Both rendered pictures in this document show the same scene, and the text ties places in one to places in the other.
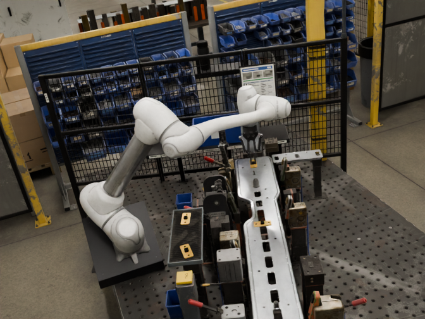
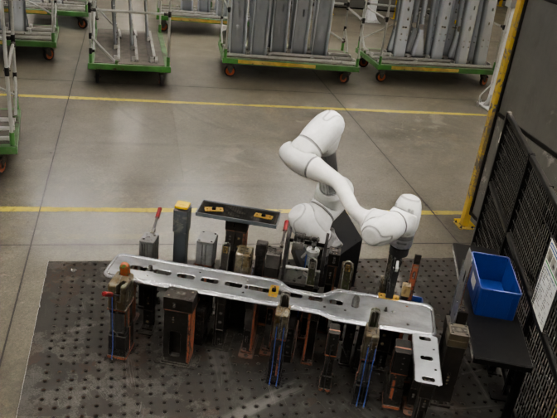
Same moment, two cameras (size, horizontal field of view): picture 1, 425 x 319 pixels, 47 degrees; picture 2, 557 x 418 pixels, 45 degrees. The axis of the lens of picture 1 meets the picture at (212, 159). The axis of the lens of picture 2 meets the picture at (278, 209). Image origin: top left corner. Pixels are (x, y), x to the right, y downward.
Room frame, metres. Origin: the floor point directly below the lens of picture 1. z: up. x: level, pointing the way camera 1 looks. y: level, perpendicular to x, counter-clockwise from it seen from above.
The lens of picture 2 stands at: (1.97, -2.53, 2.54)
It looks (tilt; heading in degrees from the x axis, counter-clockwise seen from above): 26 degrees down; 92
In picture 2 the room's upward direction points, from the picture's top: 7 degrees clockwise
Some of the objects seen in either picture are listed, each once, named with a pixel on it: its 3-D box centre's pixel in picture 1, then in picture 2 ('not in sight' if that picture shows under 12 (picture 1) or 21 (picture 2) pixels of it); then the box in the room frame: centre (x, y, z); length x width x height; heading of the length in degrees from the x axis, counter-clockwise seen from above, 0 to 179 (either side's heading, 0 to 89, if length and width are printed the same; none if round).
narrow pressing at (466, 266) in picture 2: (250, 126); (460, 288); (2.63, -0.25, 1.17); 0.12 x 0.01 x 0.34; 87
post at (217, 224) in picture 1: (221, 257); (258, 280); (1.82, 0.03, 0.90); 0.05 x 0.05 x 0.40; 87
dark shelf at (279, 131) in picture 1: (217, 141); (486, 298); (2.82, -0.05, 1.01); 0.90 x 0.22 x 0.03; 87
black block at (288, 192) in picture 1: (291, 213); (330, 358); (2.17, -0.38, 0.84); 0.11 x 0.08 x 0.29; 87
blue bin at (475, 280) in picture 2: (217, 130); (491, 284); (2.82, -0.06, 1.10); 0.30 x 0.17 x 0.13; 87
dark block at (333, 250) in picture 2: not in sight; (328, 290); (2.14, 0.01, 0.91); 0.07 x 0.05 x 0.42; 87
